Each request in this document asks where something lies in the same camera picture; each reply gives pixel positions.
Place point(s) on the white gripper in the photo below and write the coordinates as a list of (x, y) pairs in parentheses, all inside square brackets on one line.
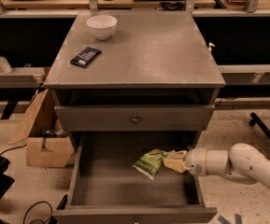
[(195, 161)]

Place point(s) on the dark blue snack bar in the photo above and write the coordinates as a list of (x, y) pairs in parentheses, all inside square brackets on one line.
[(85, 57)]

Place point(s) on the grey top drawer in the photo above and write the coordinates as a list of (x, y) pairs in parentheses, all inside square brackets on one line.
[(81, 110)]

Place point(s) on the clear sanitizer bottle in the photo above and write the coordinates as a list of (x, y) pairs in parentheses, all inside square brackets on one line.
[(5, 67)]

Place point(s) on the white pump bottle top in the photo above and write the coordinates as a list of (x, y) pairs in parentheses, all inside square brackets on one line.
[(211, 46)]

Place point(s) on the brown cardboard box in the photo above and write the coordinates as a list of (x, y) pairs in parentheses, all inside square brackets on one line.
[(47, 144)]

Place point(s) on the green jalapeno chip bag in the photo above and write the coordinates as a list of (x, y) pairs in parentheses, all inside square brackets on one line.
[(150, 163)]

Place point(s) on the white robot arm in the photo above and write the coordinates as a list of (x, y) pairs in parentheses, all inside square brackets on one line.
[(243, 163)]

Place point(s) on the black chair base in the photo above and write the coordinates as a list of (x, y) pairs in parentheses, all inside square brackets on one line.
[(268, 132)]

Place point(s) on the white ceramic bowl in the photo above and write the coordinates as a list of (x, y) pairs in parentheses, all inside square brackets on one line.
[(102, 26)]

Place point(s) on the open grey middle drawer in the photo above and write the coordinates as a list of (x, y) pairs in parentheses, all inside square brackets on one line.
[(107, 189)]

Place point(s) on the grey drawer cabinet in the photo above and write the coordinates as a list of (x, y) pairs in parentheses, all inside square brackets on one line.
[(150, 50)]

